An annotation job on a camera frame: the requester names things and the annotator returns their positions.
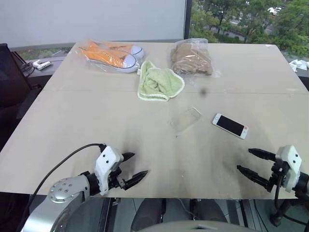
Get white roller blind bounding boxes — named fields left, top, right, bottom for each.
left=0, top=0, right=188, bottom=48

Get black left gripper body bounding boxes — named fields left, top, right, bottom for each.
left=108, top=154, right=128, bottom=191

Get black cable bundle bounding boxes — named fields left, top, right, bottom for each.
left=20, top=61, right=36, bottom=78

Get white power strip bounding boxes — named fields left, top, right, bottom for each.
left=33, top=60, right=52, bottom=71

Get thin red white wire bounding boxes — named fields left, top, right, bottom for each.
left=179, top=198, right=198, bottom=221

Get green terry towel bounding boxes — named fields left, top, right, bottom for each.
left=137, top=60, right=185, bottom=102

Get orange shoes in bag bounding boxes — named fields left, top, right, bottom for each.
left=72, top=38, right=146, bottom=74

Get black chair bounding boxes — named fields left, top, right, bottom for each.
left=0, top=43, right=33, bottom=108

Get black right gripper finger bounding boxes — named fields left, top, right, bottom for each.
left=236, top=165, right=272, bottom=193
left=248, top=148, right=276, bottom=160

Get grey robot torso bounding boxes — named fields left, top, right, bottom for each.
left=144, top=219, right=245, bottom=232

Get dark rounded shape under table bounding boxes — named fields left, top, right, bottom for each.
left=192, top=199, right=228, bottom=223
left=131, top=198, right=168, bottom=231

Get white smartphone with black screen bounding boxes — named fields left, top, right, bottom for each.
left=212, top=113, right=250, bottom=140

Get clear phone case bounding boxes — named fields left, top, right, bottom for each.
left=168, top=107, right=202, bottom=133

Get dark window pillar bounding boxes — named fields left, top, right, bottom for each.
left=184, top=0, right=193, bottom=40

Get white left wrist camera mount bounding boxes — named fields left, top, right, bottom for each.
left=94, top=145, right=124, bottom=196

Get brown folded garment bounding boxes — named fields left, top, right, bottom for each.
left=170, top=40, right=214, bottom=76

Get orange canvas sneaker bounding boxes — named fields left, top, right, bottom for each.
left=78, top=47, right=141, bottom=73
left=85, top=39, right=145, bottom=58

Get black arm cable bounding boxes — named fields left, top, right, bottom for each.
left=273, top=168, right=285, bottom=219
left=31, top=143, right=107, bottom=201

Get brown plush in plastic bag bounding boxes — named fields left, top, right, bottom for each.
left=169, top=38, right=221, bottom=79

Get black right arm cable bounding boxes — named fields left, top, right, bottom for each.
left=273, top=168, right=285, bottom=219

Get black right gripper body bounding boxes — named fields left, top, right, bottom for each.
left=269, top=154, right=290, bottom=192

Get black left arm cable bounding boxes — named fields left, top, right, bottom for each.
left=31, top=143, right=107, bottom=201

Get crumpled white paper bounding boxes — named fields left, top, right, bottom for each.
left=289, top=58, right=309, bottom=73

